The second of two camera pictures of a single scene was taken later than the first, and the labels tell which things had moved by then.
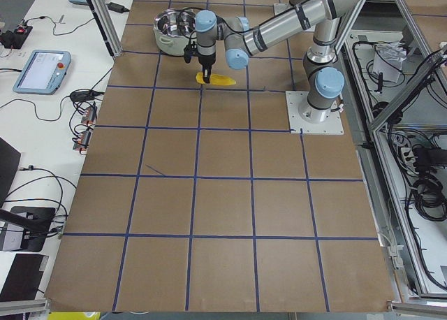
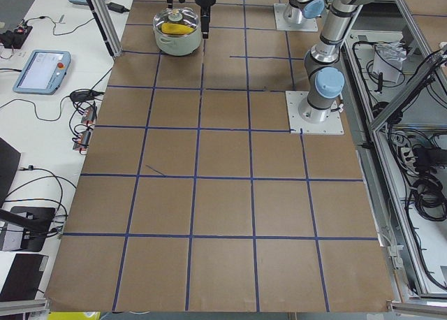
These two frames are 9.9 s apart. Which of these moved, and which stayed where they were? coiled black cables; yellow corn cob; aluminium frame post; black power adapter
Moved: yellow corn cob
Stayed: black power adapter; aluminium frame post; coiled black cables
